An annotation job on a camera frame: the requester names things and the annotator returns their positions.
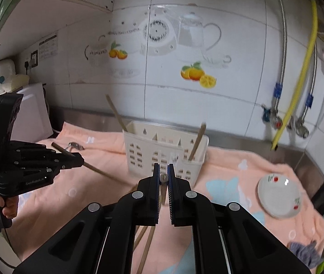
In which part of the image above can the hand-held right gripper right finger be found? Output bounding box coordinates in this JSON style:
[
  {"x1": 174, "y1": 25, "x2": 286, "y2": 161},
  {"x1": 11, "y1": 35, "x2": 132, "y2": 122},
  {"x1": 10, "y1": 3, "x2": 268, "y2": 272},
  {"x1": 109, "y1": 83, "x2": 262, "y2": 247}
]
[{"x1": 168, "y1": 163, "x2": 313, "y2": 274}]

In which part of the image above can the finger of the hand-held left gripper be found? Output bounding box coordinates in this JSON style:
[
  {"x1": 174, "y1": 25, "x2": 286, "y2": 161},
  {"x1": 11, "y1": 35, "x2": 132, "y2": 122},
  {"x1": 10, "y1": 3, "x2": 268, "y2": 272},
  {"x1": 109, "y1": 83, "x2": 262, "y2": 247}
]
[
  {"x1": 10, "y1": 141, "x2": 84, "y2": 162},
  {"x1": 13, "y1": 160, "x2": 84, "y2": 178}
]

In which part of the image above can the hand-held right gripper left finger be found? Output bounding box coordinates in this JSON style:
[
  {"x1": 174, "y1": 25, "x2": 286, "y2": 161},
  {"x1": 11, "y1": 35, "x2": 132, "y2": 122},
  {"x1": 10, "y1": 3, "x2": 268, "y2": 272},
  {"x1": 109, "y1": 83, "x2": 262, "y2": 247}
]
[{"x1": 14, "y1": 163, "x2": 161, "y2": 274}]

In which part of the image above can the wooden chopstick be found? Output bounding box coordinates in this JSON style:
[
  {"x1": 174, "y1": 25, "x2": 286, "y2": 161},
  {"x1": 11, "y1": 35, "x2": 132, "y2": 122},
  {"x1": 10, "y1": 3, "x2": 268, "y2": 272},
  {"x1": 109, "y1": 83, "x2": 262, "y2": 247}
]
[
  {"x1": 188, "y1": 123, "x2": 207, "y2": 161},
  {"x1": 105, "y1": 94, "x2": 129, "y2": 134},
  {"x1": 137, "y1": 226, "x2": 156, "y2": 274},
  {"x1": 51, "y1": 142, "x2": 137, "y2": 182},
  {"x1": 133, "y1": 226, "x2": 148, "y2": 250}
]

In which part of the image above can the white plastic utensil holder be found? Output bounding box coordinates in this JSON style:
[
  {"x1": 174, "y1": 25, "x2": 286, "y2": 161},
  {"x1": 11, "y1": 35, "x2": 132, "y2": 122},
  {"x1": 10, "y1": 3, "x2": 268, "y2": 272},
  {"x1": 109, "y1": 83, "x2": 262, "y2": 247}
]
[{"x1": 122, "y1": 120, "x2": 209, "y2": 186}]

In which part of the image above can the metal spoon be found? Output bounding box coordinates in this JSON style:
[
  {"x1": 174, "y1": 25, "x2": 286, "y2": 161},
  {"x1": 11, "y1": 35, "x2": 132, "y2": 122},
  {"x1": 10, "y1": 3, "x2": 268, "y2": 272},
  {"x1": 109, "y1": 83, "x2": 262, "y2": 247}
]
[{"x1": 65, "y1": 141, "x2": 85, "y2": 151}]

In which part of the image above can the white box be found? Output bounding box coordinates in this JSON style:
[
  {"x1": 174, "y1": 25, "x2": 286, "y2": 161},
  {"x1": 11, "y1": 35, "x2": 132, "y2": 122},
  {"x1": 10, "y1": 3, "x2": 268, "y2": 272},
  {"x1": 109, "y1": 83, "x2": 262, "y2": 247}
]
[{"x1": 16, "y1": 82, "x2": 55, "y2": 141}]

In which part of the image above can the peach printed towel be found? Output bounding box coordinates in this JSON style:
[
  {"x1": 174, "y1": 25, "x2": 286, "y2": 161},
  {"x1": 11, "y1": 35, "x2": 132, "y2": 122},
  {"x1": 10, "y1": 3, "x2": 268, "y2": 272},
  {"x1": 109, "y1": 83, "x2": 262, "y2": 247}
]
[{"x1": 6, "y1": 121, "x2": 324, "y2": 274}]

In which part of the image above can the cream plastic object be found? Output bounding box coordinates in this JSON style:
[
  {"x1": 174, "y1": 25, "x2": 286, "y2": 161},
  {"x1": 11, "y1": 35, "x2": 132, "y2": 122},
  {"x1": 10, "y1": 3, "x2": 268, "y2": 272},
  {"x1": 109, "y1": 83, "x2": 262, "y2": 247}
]
[{"x1": 0, "y1": 74, "x2": 31, "y2": 93}]

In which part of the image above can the white kitchen appliance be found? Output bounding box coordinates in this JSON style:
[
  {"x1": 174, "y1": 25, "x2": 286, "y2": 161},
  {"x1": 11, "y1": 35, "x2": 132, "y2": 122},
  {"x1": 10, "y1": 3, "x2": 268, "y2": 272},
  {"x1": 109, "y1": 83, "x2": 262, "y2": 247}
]
[{"x1": 0, "y1": 58, "x2": 16, "y2": 83}]

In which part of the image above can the white saucer with cherry print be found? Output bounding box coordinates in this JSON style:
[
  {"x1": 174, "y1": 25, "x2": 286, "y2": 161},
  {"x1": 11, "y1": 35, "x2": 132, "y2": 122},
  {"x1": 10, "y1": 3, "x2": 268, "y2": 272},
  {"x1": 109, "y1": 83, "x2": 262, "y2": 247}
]
[{"x1": 257, "y1": 173, "x2": 302, "y2": 219}]

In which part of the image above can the white label sticker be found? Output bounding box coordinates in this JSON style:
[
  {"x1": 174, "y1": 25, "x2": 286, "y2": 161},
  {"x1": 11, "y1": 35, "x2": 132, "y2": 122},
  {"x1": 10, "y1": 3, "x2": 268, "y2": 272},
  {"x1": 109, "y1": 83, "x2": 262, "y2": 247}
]
[{"x1": 39, "y1": 35, "x2": 58, "y2": 59}]

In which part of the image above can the metal water valve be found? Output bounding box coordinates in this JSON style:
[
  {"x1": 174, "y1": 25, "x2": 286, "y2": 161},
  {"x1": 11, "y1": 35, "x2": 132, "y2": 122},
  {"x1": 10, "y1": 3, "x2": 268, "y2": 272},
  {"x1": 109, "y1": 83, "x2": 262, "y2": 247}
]
[
  {"x1": 261, "y1": 104, "x2": 284, "y2": 129},
  {"x1": 292, "y1": 116, "x2": 310, "y2": 138}
]

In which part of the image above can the grey cloth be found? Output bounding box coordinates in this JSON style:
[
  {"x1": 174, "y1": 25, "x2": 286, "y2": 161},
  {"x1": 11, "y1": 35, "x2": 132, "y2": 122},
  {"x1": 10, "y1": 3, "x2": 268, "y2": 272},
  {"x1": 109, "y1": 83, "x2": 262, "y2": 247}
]
[{"x1": 287, "y1": 240, "x2": 324, "y2": 268}]

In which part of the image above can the black cable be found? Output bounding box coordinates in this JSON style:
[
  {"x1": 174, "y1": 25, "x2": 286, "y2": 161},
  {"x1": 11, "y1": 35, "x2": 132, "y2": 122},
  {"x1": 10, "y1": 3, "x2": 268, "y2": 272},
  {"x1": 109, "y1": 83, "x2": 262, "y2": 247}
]
[{"x1": 0, "y1": 247, "x2": 18, "y2": 269}]

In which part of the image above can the braided metal hose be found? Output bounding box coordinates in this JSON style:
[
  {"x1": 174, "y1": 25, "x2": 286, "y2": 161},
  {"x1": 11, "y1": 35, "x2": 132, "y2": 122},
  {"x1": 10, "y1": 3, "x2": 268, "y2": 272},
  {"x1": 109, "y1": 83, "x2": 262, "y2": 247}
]
[
  {"x1": 272, "y1": 0, "x2": 287, "y2": 115},
  {"x1": 299, "y1": 38, "x2": 319, "y2": 123}
]

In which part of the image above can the yellow corrugated gas hose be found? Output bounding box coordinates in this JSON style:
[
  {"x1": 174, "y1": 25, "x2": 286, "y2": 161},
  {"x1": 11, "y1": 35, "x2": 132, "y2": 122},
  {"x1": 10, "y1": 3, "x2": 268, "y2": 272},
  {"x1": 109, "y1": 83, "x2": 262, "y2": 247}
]
[{"x1": 270, "y1": 0, "x2": 318, "y2": 151}]

